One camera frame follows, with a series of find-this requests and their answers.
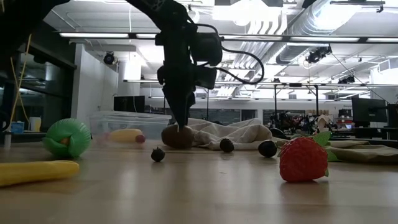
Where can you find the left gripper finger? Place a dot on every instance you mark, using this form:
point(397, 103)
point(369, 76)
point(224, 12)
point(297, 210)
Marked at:
point(178, 105)
point(191, 101)

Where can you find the brown toy kiwi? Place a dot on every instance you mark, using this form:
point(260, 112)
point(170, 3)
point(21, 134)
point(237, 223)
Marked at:
point(177, 138)

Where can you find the pink wrinkled toy fruit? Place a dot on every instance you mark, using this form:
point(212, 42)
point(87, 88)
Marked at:
point(140, 138)

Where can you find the yellow toy banana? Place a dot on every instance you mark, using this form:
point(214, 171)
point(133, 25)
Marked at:
point(124, 136)

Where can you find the green toy vegetable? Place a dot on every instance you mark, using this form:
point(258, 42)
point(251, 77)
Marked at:
point(74, 137)

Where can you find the red toy strawberry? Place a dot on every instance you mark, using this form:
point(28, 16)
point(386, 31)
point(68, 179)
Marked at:
point(301, 161)

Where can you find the small yellow toy pepper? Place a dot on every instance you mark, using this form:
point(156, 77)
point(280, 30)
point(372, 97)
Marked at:
point(37, 172)

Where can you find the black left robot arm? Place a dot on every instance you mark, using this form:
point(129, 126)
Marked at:
point(174, 25)

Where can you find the clear plastic tupperware container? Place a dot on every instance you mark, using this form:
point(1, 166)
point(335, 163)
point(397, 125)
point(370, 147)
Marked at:
point(102, 124)

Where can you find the black computer monitor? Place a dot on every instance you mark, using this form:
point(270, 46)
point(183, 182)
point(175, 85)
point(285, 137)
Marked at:
point(129, 104)
point(368, 110)

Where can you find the white checked kitchen towel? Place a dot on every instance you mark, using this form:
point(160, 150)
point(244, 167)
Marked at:
point(236, 132)

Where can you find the black hanging spotlight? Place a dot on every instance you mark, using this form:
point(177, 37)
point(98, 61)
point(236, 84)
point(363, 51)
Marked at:
point(109, 58)
point(318, 54)

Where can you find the white plastic jug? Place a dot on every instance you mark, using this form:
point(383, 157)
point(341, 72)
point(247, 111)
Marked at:
point(35, 124)

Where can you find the blue box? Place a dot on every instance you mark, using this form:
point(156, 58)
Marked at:
point(17, 127)

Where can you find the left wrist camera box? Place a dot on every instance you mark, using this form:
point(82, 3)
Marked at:
point(206, 77)

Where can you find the black ceiling light rail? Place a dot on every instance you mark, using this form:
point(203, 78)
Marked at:
point(132, 35)

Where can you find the black background table frame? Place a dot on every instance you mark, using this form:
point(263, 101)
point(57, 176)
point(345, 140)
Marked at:
point(317, 105)

